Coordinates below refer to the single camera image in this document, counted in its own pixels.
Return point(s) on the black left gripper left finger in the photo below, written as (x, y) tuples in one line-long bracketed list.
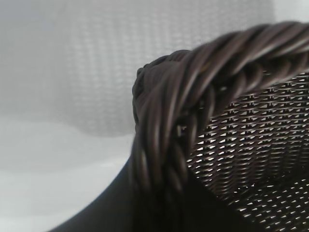
[(108, 212)]

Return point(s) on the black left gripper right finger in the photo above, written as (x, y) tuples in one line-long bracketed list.
[(207, 212)]

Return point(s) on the dark brown wicker basket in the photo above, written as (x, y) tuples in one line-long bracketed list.
[(241, 48)]

